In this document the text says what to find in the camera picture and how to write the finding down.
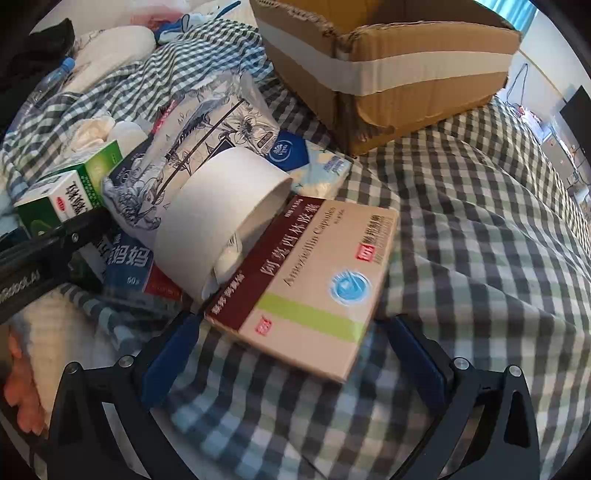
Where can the pale blue tissue pack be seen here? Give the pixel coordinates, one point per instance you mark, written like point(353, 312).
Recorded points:
point(323, 173)

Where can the white pillow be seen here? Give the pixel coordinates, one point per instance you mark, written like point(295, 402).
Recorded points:
point(115, 46)

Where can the pink plastic bag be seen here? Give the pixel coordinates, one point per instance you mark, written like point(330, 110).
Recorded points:
point(150, 17)

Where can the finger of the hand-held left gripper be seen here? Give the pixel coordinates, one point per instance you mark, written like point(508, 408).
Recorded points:
point(76, 233)

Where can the brown cardboard box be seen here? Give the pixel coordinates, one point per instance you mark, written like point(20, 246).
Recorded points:
point(415, 101)

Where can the green white medicine box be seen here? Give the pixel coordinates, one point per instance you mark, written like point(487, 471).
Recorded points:
point(92, 170)

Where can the black monitor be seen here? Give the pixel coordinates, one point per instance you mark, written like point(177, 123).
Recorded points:
point(579, 115)

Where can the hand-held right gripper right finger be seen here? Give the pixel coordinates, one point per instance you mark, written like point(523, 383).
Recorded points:
point(418, 364)

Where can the white fuzzy cloth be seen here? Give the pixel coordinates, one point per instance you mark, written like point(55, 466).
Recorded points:
point(55, 323)

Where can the floral print tissue pack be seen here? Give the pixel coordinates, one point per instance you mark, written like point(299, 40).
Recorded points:
point(198, 124)

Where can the beige maroon medicine box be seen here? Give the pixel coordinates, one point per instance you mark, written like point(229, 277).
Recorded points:
point(314, 295)

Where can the blue white cloth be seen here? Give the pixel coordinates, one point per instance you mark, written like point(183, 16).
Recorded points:
point(178, 27)

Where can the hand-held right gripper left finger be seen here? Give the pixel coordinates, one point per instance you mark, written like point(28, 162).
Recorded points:
point(168, 364)

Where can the blue white box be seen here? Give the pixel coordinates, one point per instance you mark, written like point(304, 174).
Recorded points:
point(124, 265)

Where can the black cloth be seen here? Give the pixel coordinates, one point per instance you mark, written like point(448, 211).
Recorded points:
point(32, 50)

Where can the person's left hand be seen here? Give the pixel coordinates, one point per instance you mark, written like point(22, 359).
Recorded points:
point(23, 392)

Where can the white crumpled cloth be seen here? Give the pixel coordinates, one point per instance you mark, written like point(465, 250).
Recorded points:
point(97, 131)

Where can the clear water bottle blue cap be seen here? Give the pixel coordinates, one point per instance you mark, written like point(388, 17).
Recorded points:
point(51, 81)

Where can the pale blue curtain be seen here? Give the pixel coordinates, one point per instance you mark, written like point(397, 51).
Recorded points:
point(512, 14)

